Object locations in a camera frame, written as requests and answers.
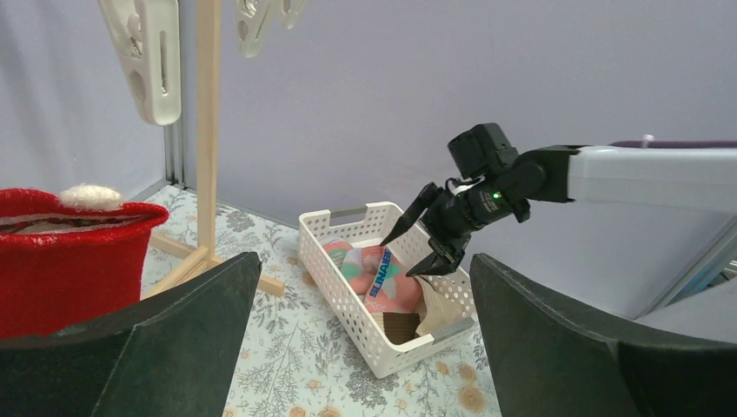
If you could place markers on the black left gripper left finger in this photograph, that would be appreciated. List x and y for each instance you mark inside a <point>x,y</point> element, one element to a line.
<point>172,354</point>

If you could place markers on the wooden drying rack stand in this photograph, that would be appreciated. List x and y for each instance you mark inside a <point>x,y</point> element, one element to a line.
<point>201,258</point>

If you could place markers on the white perforated plastic basket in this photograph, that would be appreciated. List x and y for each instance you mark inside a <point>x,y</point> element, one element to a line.
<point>365,226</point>

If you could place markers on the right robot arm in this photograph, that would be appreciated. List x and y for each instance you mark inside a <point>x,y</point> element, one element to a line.
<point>496,181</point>

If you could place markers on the white clip sock hanger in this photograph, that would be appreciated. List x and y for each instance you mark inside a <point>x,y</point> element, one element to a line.
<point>146,37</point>

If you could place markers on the pink green patterned sock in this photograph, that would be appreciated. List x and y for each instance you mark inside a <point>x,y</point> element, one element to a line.
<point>358,266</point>

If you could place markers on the beige sock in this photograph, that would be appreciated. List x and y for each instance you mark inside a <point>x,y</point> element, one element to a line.
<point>435,310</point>

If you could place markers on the red sock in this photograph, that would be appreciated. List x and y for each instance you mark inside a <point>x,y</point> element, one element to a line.
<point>70,257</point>

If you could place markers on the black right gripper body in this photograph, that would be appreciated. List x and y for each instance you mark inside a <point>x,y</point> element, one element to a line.
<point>447,225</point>

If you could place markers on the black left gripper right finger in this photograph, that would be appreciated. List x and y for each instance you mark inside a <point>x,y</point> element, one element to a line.
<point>552,355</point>

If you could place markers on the pink blue lettered sock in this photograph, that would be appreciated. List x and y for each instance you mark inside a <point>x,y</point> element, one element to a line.
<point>392,291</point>

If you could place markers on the floral patterned table mat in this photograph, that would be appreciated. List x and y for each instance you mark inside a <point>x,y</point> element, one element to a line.
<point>296,359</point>

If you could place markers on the brown ribbed sock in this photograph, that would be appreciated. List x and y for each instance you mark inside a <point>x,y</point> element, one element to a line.
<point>399,328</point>

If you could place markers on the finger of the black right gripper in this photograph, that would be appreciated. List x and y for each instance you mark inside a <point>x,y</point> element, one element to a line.
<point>412,214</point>
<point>444,259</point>

